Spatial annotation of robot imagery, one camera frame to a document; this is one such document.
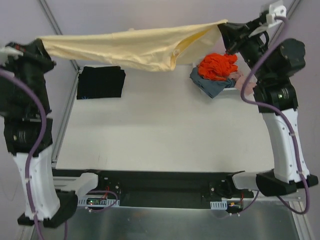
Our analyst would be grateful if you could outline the cream yellow t shirt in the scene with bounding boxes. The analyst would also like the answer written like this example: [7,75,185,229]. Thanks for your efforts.
[40,19,228,72]

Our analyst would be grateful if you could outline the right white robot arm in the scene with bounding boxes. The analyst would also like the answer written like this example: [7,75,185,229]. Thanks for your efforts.
[218,19,319,198]

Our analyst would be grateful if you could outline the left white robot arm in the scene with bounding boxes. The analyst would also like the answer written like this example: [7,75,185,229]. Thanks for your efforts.
[0,39,78,229]

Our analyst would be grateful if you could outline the white plastic basket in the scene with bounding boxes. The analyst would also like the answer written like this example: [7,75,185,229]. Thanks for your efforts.
[189,63,246,99]

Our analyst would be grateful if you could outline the orange t shirt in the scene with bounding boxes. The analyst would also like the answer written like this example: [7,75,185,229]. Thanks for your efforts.
[197,53,238,82]

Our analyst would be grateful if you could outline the pink t shirt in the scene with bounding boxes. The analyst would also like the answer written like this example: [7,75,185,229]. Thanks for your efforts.
[229,70,258,97]

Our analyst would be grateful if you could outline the grey blue t shirt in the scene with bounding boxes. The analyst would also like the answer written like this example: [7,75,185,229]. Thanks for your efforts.
[189,67,236,99]

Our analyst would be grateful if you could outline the folded black t shirt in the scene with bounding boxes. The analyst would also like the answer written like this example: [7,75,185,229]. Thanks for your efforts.
[76,66,126,100]

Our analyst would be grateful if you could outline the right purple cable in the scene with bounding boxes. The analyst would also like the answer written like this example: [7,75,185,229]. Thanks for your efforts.
[239,14,313,215]

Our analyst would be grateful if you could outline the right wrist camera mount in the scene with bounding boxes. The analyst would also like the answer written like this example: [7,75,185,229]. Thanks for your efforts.
[260,0,287,28]

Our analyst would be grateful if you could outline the left white cable duct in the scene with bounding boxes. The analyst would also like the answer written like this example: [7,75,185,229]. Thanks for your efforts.
[77,197,120,208]

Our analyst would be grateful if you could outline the white cable duct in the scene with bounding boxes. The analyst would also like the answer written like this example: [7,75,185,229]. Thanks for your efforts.
[210,200,228,211]
[77,197,120,208]

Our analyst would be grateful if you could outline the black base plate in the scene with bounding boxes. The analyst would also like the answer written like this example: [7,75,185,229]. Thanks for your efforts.
[69,169,255,208]

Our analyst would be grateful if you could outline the right white cable duct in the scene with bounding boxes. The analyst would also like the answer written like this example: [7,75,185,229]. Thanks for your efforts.
[210,200,228,211]

